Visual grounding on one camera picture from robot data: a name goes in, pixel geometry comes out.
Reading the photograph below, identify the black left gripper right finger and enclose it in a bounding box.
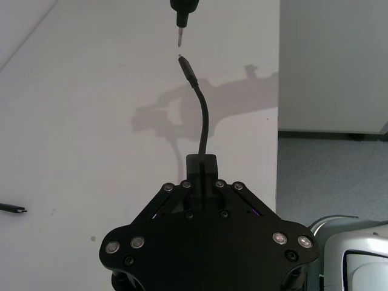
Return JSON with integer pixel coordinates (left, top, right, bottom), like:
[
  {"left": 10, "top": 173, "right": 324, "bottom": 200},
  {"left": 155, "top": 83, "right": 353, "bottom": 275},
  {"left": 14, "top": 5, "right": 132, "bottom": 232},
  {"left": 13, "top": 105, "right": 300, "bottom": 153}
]
[{"left": 201, "top": 153, "right": 321, "bottom": 262}]

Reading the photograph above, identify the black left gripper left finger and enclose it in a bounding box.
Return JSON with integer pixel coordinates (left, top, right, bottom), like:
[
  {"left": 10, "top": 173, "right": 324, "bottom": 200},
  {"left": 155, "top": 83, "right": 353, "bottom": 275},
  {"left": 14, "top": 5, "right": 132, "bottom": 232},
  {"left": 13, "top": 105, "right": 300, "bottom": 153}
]
[{"left": 98, "top": 153, "right": 202, "bottom": 257}]

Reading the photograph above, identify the black cable with plug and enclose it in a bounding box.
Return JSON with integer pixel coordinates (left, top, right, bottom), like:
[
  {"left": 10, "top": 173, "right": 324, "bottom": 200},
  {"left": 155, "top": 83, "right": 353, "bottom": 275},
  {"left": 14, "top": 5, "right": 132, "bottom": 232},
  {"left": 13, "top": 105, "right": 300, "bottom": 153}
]
[{"left": 177, "top": 53, "right": 210, "bottom": 157}]

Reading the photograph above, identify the white table cloth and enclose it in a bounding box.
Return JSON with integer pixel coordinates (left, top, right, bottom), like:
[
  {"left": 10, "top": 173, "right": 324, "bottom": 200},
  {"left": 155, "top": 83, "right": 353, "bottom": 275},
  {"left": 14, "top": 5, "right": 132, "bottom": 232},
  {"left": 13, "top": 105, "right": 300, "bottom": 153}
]
[{"left": 0, "top": 0, "right": 281, "bottom": 291}]

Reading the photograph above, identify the white cabinet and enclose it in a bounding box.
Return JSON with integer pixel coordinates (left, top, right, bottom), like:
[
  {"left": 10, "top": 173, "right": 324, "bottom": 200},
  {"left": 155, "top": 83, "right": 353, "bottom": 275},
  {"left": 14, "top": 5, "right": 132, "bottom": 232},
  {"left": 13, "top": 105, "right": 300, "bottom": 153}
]
[{"left": 278, "top": 0, "right": 388, "bottom": 141}]

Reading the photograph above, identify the black plug with silver tip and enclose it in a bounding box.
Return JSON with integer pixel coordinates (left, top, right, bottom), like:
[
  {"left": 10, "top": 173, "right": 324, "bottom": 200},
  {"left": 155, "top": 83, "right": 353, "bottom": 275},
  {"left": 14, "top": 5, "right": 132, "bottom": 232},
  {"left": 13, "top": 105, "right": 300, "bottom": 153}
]
[{"left": 169, "top": 0, "right": 199, "bottom": 48}]

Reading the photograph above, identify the black cable end with plug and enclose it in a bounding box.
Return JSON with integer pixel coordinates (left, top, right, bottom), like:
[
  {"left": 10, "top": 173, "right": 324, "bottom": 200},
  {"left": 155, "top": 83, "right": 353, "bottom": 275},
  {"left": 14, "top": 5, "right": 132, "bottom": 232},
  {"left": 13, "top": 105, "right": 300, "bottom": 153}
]
[{"left": 0, "top": 202, "right": 28, "bottom": 215}]

